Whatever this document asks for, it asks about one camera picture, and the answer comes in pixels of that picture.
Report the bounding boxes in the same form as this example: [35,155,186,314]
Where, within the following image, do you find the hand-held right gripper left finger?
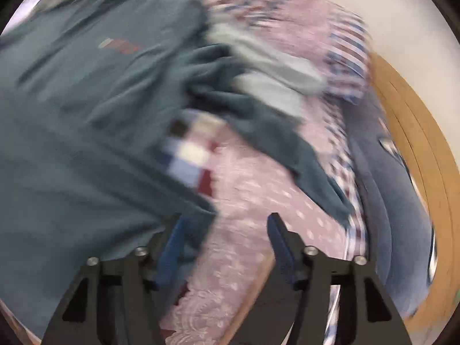
[42,216,188,345]

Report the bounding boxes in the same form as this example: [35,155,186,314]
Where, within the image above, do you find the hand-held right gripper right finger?
[267,212,413,345]

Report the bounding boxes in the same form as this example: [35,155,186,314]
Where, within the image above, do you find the teal sweatshirt with logo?
[0,0,354,331]

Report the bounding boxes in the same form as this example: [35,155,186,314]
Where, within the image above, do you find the checked bed sheet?
[154,108,367,345]

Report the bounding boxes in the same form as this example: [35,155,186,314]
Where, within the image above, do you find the dark blue cartoon pillow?
[345,93,437,317]

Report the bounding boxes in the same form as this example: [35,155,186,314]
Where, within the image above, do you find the light blue pants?
[208,23,327,123]

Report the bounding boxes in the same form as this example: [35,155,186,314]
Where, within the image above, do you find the wooden headboard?
[367,52,460,335]

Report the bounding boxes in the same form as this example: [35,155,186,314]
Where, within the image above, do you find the checked and dotted duvet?
[172,0,371,105]

